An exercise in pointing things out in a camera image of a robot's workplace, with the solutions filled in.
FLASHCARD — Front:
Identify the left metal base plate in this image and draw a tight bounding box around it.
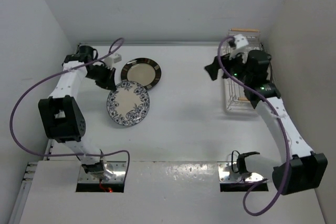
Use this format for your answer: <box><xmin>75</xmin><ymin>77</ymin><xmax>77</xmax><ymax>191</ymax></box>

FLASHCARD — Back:
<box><xmin>78</xmin><ymin>161</ymin><xmax>127</xmax><ymax>184</ymax></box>

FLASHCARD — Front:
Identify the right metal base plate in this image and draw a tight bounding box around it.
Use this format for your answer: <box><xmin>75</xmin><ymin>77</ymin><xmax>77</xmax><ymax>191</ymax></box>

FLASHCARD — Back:
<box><xmin>217</xmin><ymin>162</ymin><xmax>265</xmax><ymax>184</ymax></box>

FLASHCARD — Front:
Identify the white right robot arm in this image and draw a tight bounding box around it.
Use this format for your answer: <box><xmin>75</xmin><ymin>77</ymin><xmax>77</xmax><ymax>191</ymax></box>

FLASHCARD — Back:
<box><xmin>204</xmin><ymin>49</ymin><xmax>328</xmax><ymax>195</ymax></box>

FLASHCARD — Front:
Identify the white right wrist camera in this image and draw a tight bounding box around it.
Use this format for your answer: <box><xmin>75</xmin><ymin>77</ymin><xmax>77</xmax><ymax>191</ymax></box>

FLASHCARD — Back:
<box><xmin>228</xmin><ymin>34</ymin><xmax>249</xmax><ymax>59</ymax></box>

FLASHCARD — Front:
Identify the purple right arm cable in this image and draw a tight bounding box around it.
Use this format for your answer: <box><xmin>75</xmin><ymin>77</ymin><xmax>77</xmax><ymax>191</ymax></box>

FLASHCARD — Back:
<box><xmin>218</xmin><ymin>36</ymin><xmax>292</xmax><ymax>215</ymax></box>

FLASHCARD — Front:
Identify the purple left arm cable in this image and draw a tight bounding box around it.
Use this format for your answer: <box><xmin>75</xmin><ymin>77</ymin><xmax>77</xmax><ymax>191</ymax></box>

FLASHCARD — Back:
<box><xmin>9</xmin><ymin>37</ymin><xmax>130</xmax><ymax>178</ymax></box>

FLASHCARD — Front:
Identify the black rimmed cream plate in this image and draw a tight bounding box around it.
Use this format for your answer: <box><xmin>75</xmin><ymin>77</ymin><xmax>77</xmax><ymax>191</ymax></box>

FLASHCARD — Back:
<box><xmin>120</xmin><ymin>58</ymin><xmax>162</xmax><ymax>90</ymax></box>

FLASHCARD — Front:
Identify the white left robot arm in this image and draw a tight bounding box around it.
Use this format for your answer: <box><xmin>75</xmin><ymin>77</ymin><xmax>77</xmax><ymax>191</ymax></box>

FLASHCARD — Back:
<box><xmin>38</xmin><ymin>46</ymin><xmax>116</xmax><ymax>181</ymax></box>

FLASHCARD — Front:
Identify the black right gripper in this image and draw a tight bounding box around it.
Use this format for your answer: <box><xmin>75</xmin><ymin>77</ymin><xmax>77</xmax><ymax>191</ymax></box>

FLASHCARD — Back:
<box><xmin>204</xmin><ymin>47</ymin><xmax>251</xmax><ymax>84</ymax></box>

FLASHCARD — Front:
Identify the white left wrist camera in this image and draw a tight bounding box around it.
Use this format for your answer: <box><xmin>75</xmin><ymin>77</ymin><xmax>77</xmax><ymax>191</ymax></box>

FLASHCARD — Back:
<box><xmin>104</xmin><ymin>53</ymin><xmax>122</xmax><ymax>68</ymax></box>

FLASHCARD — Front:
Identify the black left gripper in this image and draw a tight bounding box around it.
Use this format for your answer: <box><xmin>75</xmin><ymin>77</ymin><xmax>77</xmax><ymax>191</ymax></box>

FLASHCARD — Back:
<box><xmin>85</xmin><ymin>63</ymin><xmax>116</xmax><ymax>91</ymax></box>

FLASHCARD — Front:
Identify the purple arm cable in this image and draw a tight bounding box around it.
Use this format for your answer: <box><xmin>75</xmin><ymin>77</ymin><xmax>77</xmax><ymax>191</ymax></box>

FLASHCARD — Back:
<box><xmin>9</xmin><ymin>37</ymin><xmax>130</xmax><ymax>178</ymax></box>
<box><xmin>218</xmin><ymin>36</ymin><xmax>292</xmax><ymax>215</ymax></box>

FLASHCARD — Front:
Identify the blue floral plate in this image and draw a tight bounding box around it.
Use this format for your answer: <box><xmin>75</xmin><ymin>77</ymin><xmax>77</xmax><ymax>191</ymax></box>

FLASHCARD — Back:
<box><xmin>107</xmin><ymin>81</ymin><xmax>150</xmax><ymax>126</ymax></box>

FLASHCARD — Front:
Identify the metal base plate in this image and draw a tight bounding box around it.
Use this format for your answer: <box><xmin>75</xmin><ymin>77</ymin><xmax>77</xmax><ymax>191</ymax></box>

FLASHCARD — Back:
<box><xmin>217</xmin><ymin>162</ymin><xmax>265</xmax><ymax>184</ymax></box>
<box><xmin>78</xmin><ymin>161</ymin><xmax>127</xmax><ymax>184</ymax></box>

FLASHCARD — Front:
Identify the white wire dish rack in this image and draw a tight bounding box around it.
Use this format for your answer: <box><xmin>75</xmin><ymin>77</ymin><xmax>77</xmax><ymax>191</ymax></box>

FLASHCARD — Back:
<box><xmin>222</xmin><ymin>28</ymin><xmax>261</xmax><ymax>116</ymax></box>

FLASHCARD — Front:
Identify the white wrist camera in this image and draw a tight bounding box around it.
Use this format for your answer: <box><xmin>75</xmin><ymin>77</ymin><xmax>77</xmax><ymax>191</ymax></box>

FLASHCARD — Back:
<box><xmin>104</xmin><ymin>53</ymin><xmax>122</xmax><ymax>68</ymax></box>
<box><xmin>228</xmin><ymin>34</ymin><xmax>249</xmax><ymax>59</ymax></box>

